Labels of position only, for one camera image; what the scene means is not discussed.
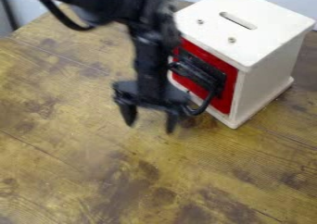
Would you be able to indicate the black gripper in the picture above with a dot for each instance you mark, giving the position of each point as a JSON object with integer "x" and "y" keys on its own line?
{"x": 150, "y": 90}

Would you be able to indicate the black metal drawer handle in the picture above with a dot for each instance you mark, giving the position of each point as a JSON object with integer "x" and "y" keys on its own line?
{"x": 194, "y": 69}

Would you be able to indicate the red wooden drawer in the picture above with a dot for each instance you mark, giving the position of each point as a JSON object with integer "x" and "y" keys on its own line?
{"x": 223, "y": 102}

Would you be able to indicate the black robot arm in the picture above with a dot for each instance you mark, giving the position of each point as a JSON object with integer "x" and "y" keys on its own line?
{"x": 149, "y": 19}

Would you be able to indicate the white wooden box cabinet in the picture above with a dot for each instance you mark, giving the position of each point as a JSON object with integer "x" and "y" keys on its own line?
{"x": 257, "y": 37}

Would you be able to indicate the dark pole at left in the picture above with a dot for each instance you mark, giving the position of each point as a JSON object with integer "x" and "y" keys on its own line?
{"x": 11, "y": 18}

